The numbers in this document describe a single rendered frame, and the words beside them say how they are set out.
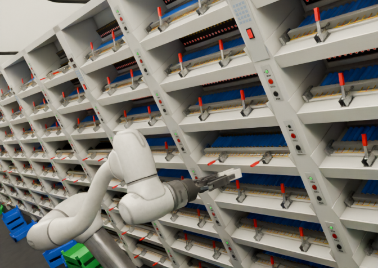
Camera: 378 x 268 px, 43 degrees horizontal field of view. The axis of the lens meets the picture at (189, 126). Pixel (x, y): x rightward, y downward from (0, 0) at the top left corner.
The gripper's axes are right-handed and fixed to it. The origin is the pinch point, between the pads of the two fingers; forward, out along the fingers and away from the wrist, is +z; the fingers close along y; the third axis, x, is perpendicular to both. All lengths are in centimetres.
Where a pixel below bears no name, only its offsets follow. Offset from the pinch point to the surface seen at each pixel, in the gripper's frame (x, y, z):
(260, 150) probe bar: 3.5, -5.1, 19.9
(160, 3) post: 69, -46, 16
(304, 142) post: 7.8, 23.5, 13.9
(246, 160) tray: 0.0, -12.7, 18.5
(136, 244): -73, -182, 40
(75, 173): -18, -234, 25
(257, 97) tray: 23.6, 2.3, 17.1
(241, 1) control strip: 54, 21, 1
